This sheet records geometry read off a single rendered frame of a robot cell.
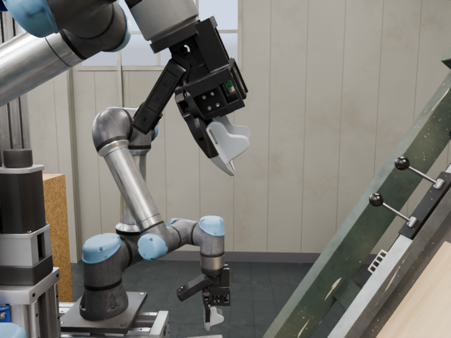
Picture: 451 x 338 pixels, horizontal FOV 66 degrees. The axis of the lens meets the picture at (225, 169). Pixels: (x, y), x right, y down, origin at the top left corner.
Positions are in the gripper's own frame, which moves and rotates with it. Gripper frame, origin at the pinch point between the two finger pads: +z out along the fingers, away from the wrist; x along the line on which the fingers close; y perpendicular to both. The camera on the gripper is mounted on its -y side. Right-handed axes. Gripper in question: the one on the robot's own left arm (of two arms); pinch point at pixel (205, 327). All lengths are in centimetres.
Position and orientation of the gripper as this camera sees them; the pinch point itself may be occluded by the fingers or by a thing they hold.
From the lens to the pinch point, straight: 120.0
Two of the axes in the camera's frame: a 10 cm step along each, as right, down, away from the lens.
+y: 9.9, -0.2, 1.4
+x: -1.4, -1.3, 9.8
